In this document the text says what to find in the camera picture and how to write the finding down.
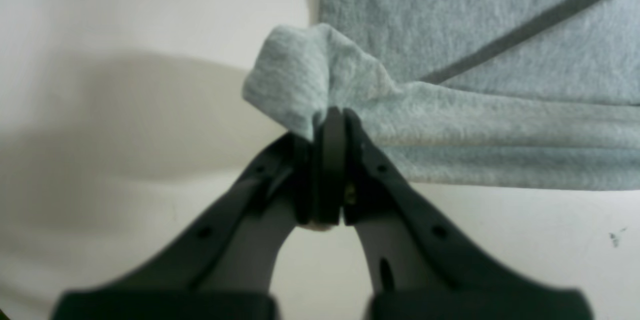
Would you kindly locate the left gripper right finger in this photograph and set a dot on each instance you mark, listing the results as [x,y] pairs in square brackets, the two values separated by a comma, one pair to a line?
[421,265]

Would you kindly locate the grey T-shirt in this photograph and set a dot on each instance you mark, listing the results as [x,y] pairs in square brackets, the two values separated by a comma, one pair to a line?
[498,93]

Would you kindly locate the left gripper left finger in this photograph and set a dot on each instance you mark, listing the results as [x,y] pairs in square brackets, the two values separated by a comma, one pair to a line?
[221,266]

